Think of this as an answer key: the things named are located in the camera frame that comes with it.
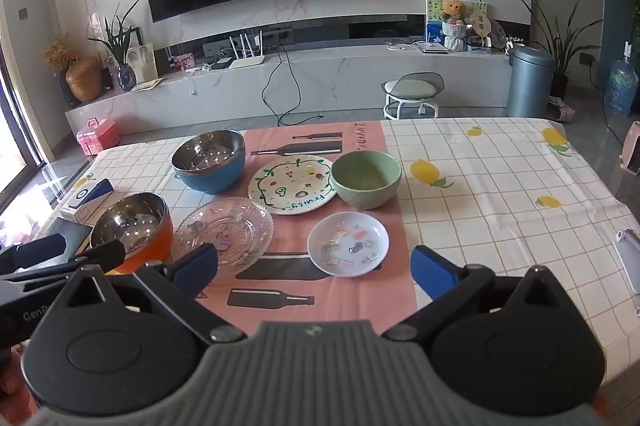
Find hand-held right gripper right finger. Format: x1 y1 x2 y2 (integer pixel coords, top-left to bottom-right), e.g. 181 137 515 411
381 244 572 340

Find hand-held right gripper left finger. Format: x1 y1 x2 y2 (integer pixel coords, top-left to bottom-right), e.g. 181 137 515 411
64 244 247 343

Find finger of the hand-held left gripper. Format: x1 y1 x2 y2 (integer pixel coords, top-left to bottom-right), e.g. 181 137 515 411
0 234 68 277
0 239 126 295

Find clear glass plate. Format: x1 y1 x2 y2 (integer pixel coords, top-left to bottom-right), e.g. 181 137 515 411
171 197 274 279

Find orange steel bowl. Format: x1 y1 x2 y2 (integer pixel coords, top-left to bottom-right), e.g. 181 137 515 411
90 193 174 275

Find blue steel bowl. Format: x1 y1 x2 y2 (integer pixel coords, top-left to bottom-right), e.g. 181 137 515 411
171 130 247 195

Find small white sticker plate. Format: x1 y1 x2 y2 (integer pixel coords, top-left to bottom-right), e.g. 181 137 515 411
307 211 390 279

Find green ceramic bowl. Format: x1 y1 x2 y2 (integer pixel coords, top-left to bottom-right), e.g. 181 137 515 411
330 150 402 210

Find white painted plate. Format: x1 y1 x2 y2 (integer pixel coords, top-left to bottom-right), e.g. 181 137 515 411
248 154 337 215

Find flat black box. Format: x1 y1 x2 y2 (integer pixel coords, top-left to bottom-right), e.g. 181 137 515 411
37 218 94 257

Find blue and white box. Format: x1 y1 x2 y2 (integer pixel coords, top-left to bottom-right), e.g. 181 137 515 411
59 178 115 225

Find pink bottle print placemat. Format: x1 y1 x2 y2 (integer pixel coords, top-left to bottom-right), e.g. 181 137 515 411
194 124 419 338

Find checkered lemon tablecloth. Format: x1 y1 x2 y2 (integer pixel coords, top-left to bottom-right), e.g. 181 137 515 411
20 117 640 387

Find pink storage box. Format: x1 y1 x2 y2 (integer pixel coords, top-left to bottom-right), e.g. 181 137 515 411
75 117 121 157

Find glass sliding door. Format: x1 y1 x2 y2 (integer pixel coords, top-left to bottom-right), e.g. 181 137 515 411
0 40 52 211

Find brown round vase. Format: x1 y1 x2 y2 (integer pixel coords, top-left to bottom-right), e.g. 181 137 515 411
65 56 104 103

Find white stool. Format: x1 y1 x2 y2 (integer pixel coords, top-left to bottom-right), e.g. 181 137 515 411
383 72 446 121

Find dried yellow flowers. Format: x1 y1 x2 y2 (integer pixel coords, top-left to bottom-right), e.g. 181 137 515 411
42 33 79 70

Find plant in blue vase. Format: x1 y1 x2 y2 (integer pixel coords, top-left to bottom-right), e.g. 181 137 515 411
87 0 142 91

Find white device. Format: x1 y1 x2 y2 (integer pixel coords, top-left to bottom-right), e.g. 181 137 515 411
613 228 640 295

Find white router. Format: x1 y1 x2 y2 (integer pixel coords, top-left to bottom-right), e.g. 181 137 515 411
228 32 266 69

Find grey trash can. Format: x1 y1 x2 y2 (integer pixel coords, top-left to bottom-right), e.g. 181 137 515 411
505 46 556 119

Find pink appliance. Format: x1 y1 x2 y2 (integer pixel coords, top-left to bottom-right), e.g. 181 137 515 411
624 121 640 175

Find decorative plate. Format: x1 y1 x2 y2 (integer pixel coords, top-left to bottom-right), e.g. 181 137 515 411
491 21 509 52

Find colourful painting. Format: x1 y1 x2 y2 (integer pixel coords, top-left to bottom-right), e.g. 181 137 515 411
425 0 489 44

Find round paddle fan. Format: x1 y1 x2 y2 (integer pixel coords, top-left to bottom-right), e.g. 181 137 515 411
469 10 494 47

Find potted green plant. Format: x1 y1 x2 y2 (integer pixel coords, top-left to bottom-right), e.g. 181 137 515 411
522 0 604 100

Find brown teddy bear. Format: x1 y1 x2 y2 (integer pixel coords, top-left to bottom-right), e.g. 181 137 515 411
439 0 469 52

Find blue water jug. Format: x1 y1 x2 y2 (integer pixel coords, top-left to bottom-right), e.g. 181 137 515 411
604 40 640 117

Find photo frame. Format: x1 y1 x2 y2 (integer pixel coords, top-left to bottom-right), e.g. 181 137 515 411
125 43 159 81

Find black cable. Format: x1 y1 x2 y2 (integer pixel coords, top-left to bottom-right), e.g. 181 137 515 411
261 42 327 127

